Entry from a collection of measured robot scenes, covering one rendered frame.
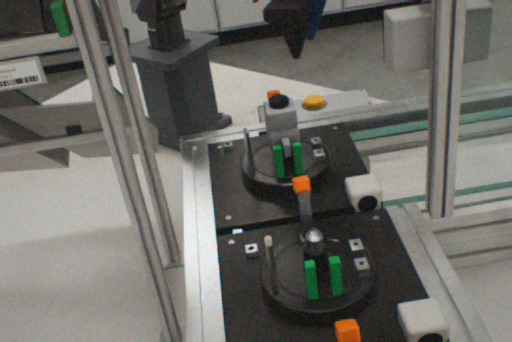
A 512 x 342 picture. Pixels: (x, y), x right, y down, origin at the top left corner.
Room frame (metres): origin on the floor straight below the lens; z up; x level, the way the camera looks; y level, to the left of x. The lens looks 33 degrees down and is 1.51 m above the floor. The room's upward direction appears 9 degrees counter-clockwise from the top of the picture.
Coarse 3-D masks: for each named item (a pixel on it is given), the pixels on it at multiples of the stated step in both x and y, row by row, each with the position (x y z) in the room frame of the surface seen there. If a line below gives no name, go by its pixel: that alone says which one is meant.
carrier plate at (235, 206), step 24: (216, 144) 0.93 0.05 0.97; (240, 144) 0.91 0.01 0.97; (336, 144) 0.87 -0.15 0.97; (216, 168) 0.85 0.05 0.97; (240, 168) 0.84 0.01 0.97; (336, 168) 0.80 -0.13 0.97; (360, 168) 0.79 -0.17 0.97; (216, 192) 0.78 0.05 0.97; (240, 192) 0.77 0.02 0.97; (312, 192) 0.74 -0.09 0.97; (336, 192) 0.74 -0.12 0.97; (216, 216) 0.72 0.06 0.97; (240, 216) 0.71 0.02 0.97; (264, 216) 0.70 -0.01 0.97; (288, 216) 0.70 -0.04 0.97; (312, 216) 0.70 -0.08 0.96
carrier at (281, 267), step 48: (240, 240) 0.66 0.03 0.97; (288, 240) 0.62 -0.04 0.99; (336, 240) 0.61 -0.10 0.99; (384, 240) 0.61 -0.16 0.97; (240, 288) 0.57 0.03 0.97; (288, 288) 0.53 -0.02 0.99; (336, 288) 0.51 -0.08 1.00; (384, 288) 0.53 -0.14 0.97; (240, 336) 0.49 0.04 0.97; (288, 336) 0.48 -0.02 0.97; (384, 336) 0.46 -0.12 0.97; (432, 336) 0.44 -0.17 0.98
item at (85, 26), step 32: (96, 32) 0.60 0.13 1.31; (96, 64) 0.60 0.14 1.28; (128, 64) 0.76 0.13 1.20; (96, 96) 0.59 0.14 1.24; (128, 96) 0.76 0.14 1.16; (128, 160) 0.59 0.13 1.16; (128, 192) 0.59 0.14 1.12; (160, 192) 0.76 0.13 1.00; (160, 224) 0.76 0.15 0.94; (160, 288) 0.59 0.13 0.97; (160, 320) 0.59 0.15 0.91
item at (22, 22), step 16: (0, 0) 0.65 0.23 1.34; (16, 0) 0.65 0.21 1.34; (32, 0) 0.64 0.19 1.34; (48, 0) 0.65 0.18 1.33; (64, 0) 0.69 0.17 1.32; (0, 16) 0.64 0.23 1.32; (16, 16) 0.64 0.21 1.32; (32, 16) 0.64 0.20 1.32; (48, 16) 0.64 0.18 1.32; (96, 16) 0.78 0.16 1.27; (0, 32) 0.64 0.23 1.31; (16, 32) 0.64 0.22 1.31; (32, 32) 0.63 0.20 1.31; (48, 32) 0.63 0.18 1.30; (128, 32) 0.88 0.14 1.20
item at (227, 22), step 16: (224, 0) 3.79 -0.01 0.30; (240, 0) 3.79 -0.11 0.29; (336, 0) 3.81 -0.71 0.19; (224, 16) 3.79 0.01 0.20; (240, 16) 3.79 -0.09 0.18; (256, 16) 3.79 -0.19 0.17; (336, 16) 3.84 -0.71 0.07; (224, 32) 3.82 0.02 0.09; (240, 32) 3.82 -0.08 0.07; (256, 32) 3.83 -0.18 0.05; (272, 32) 3.83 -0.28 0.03
